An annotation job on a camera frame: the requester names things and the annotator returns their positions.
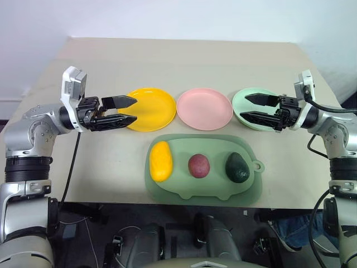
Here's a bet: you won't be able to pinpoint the pink plate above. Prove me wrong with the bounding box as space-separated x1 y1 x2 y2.
176 87 233 131

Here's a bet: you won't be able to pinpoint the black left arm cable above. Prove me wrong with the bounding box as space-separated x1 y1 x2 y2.
57 130 82 209

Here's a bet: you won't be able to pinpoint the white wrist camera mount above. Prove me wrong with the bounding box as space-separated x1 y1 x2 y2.
290 70 316 130
60 66 88 133

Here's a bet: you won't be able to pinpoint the green silicone tray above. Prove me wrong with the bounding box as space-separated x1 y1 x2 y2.
144 133 265 201

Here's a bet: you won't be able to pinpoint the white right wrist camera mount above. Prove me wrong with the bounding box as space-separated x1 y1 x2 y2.
290 70 316 130

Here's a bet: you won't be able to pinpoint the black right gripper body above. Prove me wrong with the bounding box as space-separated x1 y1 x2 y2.
274 95 301 132

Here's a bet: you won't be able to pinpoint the dark green avocado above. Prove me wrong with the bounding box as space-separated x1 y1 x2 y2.
225 152 250 184

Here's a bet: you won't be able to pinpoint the green plate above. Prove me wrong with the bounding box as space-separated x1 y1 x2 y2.
231 88 280 132

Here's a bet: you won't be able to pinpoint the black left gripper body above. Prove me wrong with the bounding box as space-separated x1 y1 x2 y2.
76 96 104 131

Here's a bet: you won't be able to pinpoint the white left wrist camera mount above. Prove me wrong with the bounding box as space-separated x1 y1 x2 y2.
60 66 88 133

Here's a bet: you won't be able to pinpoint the red round fruit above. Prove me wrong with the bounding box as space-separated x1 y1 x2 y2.
187 153 210 179

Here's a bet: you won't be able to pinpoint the grey robot legs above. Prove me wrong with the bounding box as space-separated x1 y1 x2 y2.
103 213 277 268

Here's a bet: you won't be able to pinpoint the yellow mango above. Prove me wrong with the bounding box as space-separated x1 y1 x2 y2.
149 141 173 183

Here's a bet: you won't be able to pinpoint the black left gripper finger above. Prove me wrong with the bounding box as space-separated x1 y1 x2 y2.
89 114 138 131
100 95 138 110

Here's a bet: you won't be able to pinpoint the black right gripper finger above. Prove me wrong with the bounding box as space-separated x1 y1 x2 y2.
239 111 282 130
244 93 280 107

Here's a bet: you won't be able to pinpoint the blue jeans and shoe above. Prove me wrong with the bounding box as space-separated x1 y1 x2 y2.
272 214 340 253

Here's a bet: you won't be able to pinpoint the yellow plate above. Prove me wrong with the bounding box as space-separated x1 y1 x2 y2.
117 87 177 133

